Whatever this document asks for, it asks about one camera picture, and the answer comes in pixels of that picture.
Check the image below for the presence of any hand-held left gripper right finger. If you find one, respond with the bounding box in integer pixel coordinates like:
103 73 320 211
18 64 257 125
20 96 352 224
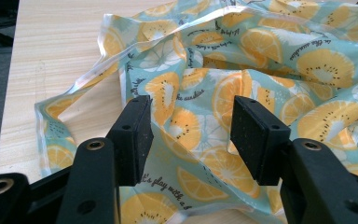
229 95 292 187

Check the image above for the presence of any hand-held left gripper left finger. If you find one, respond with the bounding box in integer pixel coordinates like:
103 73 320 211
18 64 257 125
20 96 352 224
105 94 155 188

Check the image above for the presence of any fruit print plastic bag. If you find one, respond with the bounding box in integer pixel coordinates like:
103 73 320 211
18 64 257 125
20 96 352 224
34 0 358 224

